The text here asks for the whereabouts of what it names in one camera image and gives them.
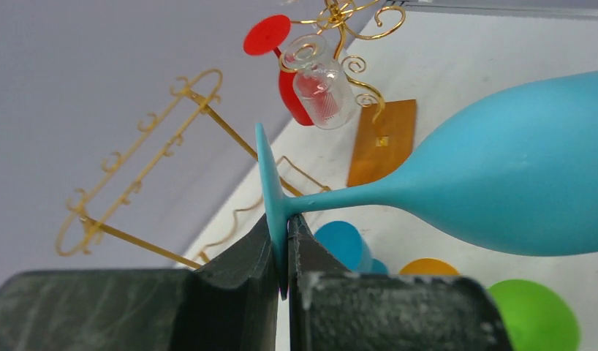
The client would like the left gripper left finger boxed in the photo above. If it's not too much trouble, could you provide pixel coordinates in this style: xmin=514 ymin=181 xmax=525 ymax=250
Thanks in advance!
xmin=0 ymin=219 xmax=278 ymax=350

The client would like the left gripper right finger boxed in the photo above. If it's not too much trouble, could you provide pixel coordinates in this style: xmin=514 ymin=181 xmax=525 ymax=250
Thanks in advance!
xmin=287 ymin=215 xmax=512 ymax=350

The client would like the clear glass tumbler goblet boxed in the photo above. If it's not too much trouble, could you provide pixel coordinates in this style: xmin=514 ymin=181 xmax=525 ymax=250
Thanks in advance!
xmin=281 ymin=34 xmax=360 ymax=130

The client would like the teal plastic goblet front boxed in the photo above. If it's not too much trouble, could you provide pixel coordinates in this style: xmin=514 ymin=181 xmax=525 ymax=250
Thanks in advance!
xmin=255 ymin=71 xmax=598 ymax=296

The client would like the red plastic goblet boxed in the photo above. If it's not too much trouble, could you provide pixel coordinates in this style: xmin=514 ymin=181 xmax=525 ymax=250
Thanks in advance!
xmin=243 ymin=14 xmax=314 ymax=127

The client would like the gold tree rack wooden base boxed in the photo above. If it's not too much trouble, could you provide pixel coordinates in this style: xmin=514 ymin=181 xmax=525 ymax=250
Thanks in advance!
xmin=279 ymin=0 xmax=419 ymax=189

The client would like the blue plastic goblet rear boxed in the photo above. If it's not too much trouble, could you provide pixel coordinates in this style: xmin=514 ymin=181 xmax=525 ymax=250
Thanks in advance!
xmin=314 ymin=221 xmax=389 ymax=274

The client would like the orange plastic goblet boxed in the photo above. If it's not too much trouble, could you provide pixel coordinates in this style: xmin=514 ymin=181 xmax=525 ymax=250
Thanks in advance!
xmin=399 ymin=257 xmax=459 ymax=276

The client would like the green plastic goblet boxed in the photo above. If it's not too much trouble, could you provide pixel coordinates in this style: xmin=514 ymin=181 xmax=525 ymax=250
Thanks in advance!
xmin=488 ymin=279 xmax=580 ymax=351

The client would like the gold rectangular wire glass rack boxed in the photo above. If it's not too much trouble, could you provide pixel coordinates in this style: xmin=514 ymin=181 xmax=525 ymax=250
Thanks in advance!
xmin=45 ymin=67 xmax=263 ymax=269

